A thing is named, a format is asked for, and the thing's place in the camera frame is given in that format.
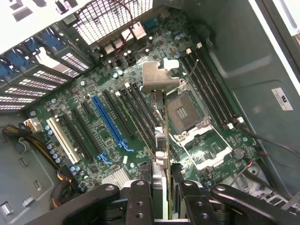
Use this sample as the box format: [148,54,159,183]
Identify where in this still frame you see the silver chipset heat sink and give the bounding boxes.
[102,167,131,187]

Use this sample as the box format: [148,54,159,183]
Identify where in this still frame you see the silver socket cover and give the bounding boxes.
[175,121,233,171]

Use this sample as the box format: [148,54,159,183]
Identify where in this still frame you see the coin cell battery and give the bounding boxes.
[231,147,245,160]

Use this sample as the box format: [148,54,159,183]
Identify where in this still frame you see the green RAM stick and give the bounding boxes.
[116,91,157,160]

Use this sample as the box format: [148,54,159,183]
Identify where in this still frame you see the black RAM slot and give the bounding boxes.
[121,88,158,150]
[133,83,164,132]
[196,42,244,124]
[127,83,162,146]
[182,55,227,129]
[186,48,233,129]
[192,46,239,126]

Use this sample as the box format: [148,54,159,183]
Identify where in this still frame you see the blue expansion slot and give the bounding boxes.
[91,94,128,150]

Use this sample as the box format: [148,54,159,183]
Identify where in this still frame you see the CPU socket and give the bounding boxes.
[161,83,211,141]

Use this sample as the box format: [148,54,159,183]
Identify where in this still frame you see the white expansion slot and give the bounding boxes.
[46,118,81,165]

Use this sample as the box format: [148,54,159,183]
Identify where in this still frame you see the short black expansion slot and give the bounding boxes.
[81,103,92,116]

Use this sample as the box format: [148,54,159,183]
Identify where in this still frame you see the grey power supply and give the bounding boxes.
[0,112,61,225]

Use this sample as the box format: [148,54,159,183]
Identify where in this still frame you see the green motherboard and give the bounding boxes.
[22,9,265,195]

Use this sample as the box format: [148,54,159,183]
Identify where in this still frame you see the thin locking lever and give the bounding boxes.
[186,58,200,82]

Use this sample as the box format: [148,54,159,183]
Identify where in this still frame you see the open black PC case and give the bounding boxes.
[0,0,300,225]

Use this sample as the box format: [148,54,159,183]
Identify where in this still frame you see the black wire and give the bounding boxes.
[238,123,300,152]

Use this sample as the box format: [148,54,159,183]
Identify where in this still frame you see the yellow black power cable bundle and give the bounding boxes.
[1,123,61,169]

